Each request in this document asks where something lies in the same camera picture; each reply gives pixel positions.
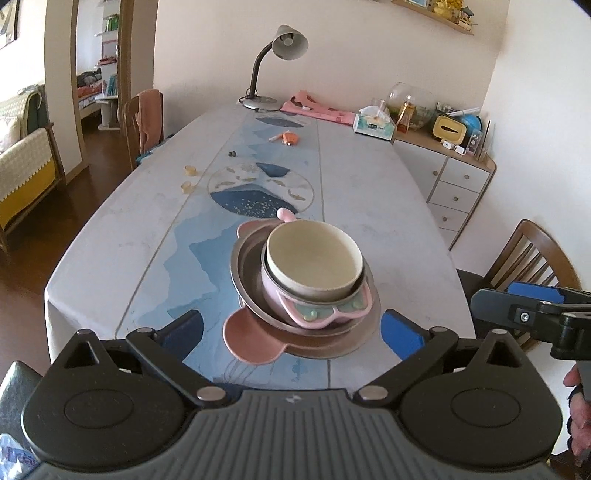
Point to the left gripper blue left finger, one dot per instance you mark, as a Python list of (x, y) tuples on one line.
[(182, 335)]

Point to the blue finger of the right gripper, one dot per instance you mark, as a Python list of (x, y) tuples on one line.
[(538, 292)]

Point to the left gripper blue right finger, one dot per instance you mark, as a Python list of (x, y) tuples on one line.
[(401, 335)]

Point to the pink bear-shaped plate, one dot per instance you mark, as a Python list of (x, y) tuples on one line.
[(251, 340)]

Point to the large stainless steel bowl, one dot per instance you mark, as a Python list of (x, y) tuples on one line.
[(258, 286)]

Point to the pink pot with steel insert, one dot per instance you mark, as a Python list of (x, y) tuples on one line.
[(314, 274)]

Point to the cream round bowl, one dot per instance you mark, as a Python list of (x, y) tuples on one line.
[(314, 260)]

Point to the person right hand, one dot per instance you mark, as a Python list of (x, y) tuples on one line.
[(580, 414)]

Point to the wooden chair right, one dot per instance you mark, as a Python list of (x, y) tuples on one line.
[(530, 256)]

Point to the white sideboard cabinet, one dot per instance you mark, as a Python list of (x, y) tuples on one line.
[(452, 184)]

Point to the beige coaster near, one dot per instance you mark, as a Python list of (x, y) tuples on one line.
[(186, 187)]

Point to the beige coaster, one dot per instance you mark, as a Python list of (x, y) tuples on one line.
[(186, 187), (190, 171)]

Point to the beige coaster far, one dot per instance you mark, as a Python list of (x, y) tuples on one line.
[(190, 171)]

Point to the blue globe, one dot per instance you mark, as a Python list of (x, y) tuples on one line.
[(472, 122)]

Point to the yellow box on cabinet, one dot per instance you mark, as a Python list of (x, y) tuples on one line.
[(448, 129)]

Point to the tissue box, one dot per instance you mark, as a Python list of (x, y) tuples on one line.
[(374, 121)]

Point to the wooden chair with pink towel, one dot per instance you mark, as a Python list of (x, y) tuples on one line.
[(143, 124)]

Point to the orange tape dispenser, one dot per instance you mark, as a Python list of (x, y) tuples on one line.
[(289, 138)]

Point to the sofa with yellow cover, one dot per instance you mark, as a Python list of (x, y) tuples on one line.
[(31, 166)]

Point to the glass jar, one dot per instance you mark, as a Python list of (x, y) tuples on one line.
[(411, 107)]

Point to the pink cloth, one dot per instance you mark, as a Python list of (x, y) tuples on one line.
[(303, 104)]

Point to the grey desk lamp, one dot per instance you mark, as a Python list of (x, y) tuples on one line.
[(264, 93)]

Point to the wall shelf with ornaments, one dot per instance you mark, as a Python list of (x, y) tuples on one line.
[(452, 13)]

